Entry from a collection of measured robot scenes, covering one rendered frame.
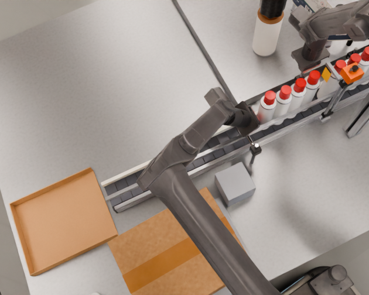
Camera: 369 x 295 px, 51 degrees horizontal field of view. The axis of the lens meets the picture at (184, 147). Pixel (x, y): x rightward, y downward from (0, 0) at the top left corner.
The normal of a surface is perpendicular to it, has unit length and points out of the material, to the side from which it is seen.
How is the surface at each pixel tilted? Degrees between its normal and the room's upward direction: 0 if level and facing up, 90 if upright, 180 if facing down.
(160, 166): 37
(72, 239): 0
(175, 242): 0
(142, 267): 0
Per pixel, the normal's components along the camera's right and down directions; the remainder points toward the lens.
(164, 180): -0.48, 0.11
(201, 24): -0.07, -0.36
